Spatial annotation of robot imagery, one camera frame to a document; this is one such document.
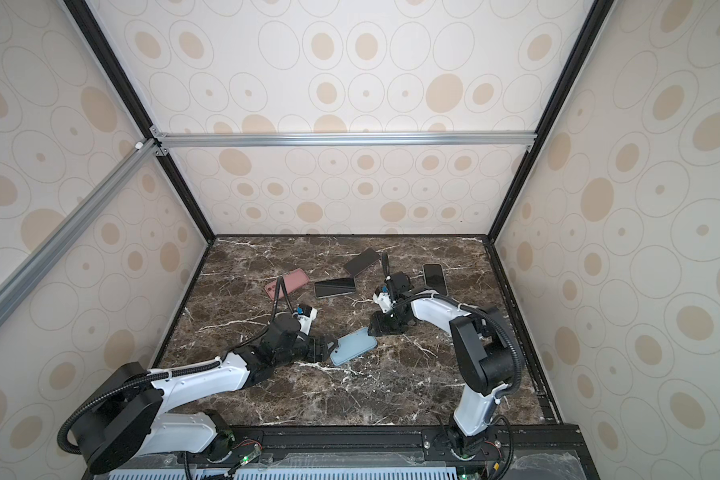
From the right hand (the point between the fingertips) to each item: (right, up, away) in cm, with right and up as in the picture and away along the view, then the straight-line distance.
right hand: (377, 330), depth 92 cm
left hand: (-12, -1, -9) cm, 15 cm away
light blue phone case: (-8, -5, 0) cm, 9 cm away
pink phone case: (-32, +14, +17) cm, 39 cm away
